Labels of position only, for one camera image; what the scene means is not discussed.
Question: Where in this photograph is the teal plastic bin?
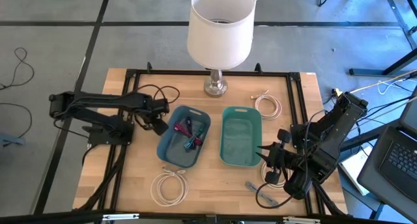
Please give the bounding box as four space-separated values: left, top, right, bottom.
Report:
220 106 263 168

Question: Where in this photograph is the grey braided cable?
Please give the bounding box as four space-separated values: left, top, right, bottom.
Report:
244 181 280 207

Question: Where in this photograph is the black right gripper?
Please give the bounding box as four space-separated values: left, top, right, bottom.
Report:
255 128 299 186

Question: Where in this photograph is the black overhead rig beam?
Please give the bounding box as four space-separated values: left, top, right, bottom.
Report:
0 210 417 224

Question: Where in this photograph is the red braided cable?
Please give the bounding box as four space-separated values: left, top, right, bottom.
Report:
173 121 203 146

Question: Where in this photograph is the black floor cable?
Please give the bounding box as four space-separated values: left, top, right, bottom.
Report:
0 47 35 90
0 102 33 140

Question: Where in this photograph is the table lamp with white shade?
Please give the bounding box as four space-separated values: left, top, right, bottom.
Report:
186 0 258 98

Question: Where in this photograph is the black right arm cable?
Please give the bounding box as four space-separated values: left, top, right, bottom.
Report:
255 181 294 210

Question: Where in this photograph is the blue plastic bin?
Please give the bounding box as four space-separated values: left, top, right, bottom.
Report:
156 105 212 169

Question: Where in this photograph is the teal braided cable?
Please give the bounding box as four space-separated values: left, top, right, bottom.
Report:
184 124 207 150

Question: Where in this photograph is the purple braided cable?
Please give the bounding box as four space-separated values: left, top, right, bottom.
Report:
184 117 197 150

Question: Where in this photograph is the white cable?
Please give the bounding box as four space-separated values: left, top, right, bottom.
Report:
250 89 283 120
260 161 294 190
150 167 190 208

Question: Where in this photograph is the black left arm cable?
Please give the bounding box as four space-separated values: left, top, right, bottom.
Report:
135 83 181 105

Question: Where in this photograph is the black laptop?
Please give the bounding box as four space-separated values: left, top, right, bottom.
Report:
356 93 417 222

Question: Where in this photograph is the black desk leg frame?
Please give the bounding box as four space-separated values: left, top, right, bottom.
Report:
348 0 417 77

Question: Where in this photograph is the white paper box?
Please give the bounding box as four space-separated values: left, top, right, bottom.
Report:
338 145 373 196

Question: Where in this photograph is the yellow cable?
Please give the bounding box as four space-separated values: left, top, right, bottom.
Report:
350 69 417 95

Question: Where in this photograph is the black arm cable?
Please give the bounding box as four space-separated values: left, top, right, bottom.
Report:
255 181 294 210
135 83 181 105

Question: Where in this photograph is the black aluminium table frame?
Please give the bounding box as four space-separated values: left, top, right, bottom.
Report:
78 61 347 218

